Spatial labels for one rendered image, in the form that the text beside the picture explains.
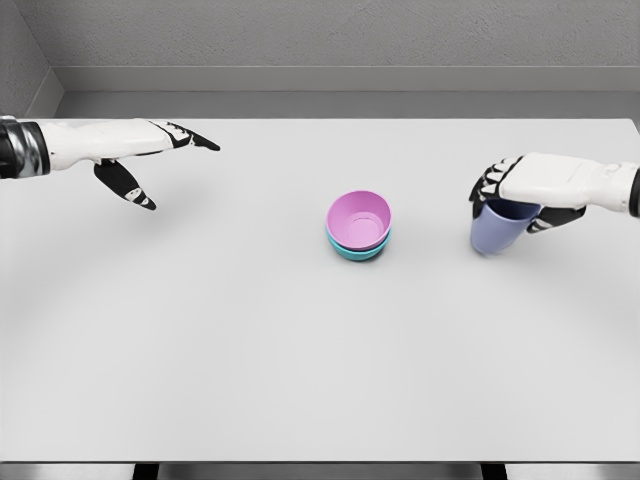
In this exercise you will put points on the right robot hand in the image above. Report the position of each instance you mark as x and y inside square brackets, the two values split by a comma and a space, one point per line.
[545, 182]

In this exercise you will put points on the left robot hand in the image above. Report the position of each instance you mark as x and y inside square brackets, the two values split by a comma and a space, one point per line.
[132, 136]

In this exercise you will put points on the lavender blue cup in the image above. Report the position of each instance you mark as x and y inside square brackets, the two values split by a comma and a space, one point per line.
[497, 230]

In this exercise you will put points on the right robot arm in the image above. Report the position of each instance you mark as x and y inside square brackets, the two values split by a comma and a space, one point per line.
[622, 187]

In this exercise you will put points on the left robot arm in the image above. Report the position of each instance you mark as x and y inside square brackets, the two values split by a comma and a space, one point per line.
[45, 145]

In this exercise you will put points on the pink bowl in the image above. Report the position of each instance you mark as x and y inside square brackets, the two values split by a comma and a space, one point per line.
[357, 220]

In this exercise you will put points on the teal bowl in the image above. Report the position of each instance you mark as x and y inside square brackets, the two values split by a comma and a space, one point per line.
[357, 254]

